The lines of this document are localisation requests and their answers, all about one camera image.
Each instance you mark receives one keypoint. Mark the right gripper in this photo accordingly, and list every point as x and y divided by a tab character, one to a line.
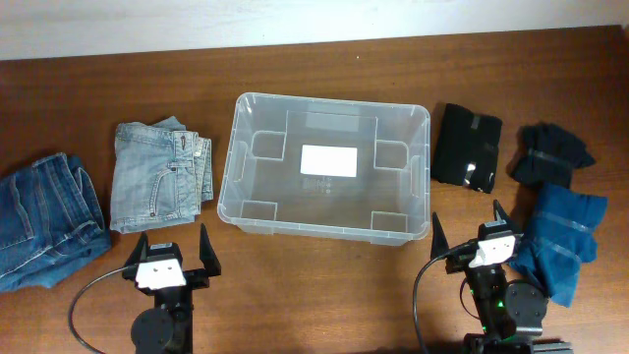
456	263

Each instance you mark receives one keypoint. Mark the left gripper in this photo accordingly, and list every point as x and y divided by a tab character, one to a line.
210	262

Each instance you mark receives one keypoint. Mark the black garment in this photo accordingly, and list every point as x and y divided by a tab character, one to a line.
466	152

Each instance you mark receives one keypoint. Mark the light blue jeans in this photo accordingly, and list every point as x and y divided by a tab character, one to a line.
162	175

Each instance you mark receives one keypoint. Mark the teal blue garment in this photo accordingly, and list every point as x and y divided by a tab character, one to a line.
558	239

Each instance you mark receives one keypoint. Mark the dark navy garment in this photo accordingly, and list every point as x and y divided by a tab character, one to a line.
549	155

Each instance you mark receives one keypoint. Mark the clear plastic storage bin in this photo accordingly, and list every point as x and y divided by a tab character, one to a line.
264	192

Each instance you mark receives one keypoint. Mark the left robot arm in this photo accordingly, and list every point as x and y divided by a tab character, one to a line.
167	327

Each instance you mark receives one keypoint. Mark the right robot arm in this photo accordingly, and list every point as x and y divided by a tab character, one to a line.
511	313

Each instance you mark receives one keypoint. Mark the dark blue folded jeans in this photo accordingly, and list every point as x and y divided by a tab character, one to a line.
51	223

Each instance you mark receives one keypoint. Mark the white label in bin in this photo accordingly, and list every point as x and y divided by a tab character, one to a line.
329	161

